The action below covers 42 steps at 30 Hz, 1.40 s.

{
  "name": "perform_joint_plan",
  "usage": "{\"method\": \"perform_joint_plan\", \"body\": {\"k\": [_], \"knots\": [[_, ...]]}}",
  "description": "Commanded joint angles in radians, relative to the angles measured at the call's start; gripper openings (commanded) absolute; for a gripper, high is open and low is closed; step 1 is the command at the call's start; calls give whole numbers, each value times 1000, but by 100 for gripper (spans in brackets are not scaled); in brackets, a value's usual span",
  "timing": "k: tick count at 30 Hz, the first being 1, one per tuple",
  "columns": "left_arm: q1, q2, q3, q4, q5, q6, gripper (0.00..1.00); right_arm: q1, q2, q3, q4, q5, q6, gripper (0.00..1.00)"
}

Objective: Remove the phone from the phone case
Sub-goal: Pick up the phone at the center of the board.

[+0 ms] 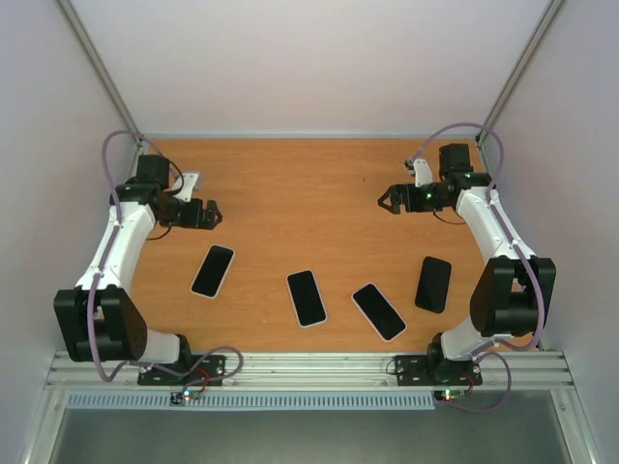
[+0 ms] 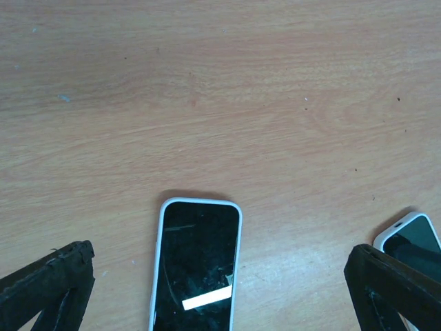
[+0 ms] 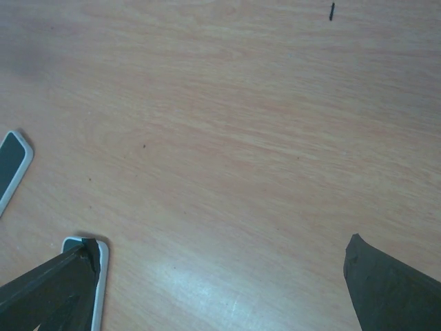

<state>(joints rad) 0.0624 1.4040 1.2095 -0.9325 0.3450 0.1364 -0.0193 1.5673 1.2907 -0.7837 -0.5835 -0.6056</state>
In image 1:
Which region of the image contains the white phone case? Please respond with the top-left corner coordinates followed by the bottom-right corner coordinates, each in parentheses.
top-left (190, 244), bottom-right (236, 300)

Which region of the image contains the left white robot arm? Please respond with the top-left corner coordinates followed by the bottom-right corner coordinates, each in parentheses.
top-left (53, 155), bottom-right (222, 385)

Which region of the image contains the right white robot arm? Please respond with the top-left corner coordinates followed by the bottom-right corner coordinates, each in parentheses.
top-left (377, 143), bottom-right (556, 386)

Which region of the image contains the phone in black case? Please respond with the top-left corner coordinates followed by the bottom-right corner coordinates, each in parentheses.
top-left (415, 256), bottom-right (452, 314)

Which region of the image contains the phone in pink case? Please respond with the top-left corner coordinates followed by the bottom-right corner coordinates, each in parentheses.
top-left (352, 283), bottom-right (407, 342)

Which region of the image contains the phone in white case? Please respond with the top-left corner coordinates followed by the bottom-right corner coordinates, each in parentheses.
top-left (286, 270), bottom-right (328, 328)

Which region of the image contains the left circuit board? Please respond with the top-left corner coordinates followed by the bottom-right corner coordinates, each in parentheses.
top-left (169, 390), bottom-right (201, 406)

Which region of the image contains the circuit board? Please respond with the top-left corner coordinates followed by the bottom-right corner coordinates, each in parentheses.
top-left (434, 388), bottom-right (472, 402)
top-left (169, 390), bottom-right (201, 406)

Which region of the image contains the right circuit board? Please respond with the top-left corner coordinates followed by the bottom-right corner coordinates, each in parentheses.
top-left (434, 388), bottom-right (472, 402)

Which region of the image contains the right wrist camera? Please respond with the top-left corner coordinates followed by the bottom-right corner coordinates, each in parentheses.
top-left (404, 158), bottom-right (433, 188)

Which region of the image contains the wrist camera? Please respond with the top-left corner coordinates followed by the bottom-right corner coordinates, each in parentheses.
top-left (404, 158), bottom-right (433, 188)
top-left (172, 171), bottom-right (202, 203)

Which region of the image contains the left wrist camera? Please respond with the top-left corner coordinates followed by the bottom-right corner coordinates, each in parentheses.
top-left (172, 171), bottom-right (202, 203)

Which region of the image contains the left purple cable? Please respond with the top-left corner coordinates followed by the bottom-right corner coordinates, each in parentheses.
top-left (85, 130), bottom-right (246, 384)

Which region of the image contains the purple cable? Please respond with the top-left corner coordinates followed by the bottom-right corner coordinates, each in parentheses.
top-left (85, 130), bottom-right (246, 384)
top-left (410, 122), bottom-right (543, 413)

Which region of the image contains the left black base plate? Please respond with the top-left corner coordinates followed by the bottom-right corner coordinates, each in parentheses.
top-left (137, 355), bottom-right (226, 387)

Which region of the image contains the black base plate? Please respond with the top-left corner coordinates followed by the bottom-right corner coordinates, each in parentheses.
top-left (137, 355), bottom-right (226, 387)
top-left (393, 355), bottom-right (483, 387)

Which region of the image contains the aluminium front rail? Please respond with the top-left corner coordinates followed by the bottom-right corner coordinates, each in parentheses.
top-left (44, 351), bottom-right (575, 392)

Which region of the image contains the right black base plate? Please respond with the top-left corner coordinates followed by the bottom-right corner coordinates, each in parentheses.
top-left (393, 355), bottom-right (483, 387)

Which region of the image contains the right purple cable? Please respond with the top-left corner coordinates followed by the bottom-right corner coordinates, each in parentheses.
top-left (410, 122), bottom-right (543, 413)

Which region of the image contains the grey slotted cable duct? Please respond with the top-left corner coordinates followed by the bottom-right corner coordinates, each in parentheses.
top-left (66, 391), bottom-right (434, 412)

